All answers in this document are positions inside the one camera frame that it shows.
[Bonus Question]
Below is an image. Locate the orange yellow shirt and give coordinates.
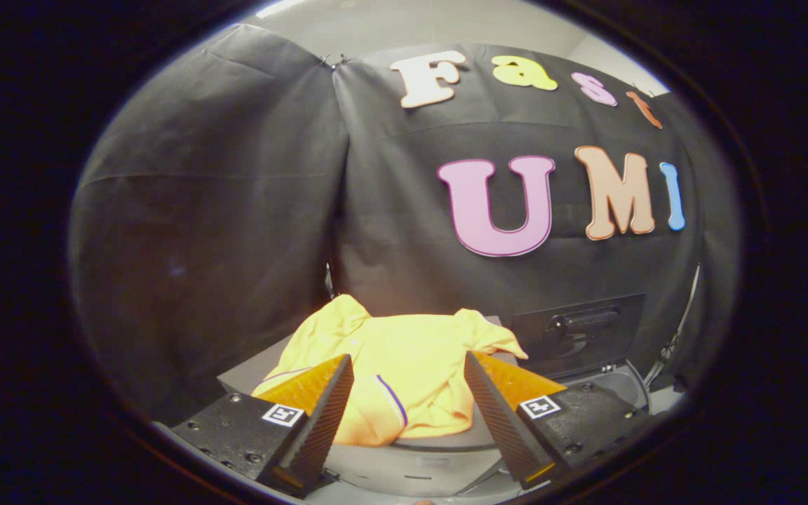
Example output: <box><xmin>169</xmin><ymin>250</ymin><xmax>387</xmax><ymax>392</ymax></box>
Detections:
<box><xmin>251</xmin><ymin>295</ymin><xmax>530</xmax><ymax>447</ymax></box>

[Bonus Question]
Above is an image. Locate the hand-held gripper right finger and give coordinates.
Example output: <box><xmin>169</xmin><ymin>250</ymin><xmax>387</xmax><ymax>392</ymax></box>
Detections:
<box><xmin>464</xmin><ymin>349</ymin><xmax>657</xmax><ymax>490</ymax></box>

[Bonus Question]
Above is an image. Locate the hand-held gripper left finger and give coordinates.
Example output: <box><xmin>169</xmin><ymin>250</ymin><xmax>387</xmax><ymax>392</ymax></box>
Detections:
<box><xmin>155</xmin><ymin>353</ymin><xmax>356</xmax><ymax>499</ymax></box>

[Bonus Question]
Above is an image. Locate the dark washing machine lid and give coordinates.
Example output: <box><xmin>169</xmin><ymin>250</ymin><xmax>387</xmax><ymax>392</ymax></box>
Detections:
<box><xmin>511</xmin><ymin>293</ymin><xmax>647</xmax><ymax>379</ymax></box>

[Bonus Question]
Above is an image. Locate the black backdrop cloth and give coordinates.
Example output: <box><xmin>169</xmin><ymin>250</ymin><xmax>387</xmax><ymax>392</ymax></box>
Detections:
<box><xmin>67</xmin><ymin>25</ymin><xmax>741</xmax><ymax>422</ymax></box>

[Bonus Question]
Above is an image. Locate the hanging black cable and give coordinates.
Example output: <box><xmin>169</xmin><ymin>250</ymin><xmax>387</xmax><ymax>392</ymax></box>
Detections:
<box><xmin>646</xmin><ymin>263</ymin><xmax>701</xmax><ymax>386</ymax></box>

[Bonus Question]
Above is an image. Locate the ceiling light panel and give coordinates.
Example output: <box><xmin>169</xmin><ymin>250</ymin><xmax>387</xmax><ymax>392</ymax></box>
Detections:
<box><xmin>257</xmin><ymin>0</ymin><xmax>307</xmax><ymax>18</ymax></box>

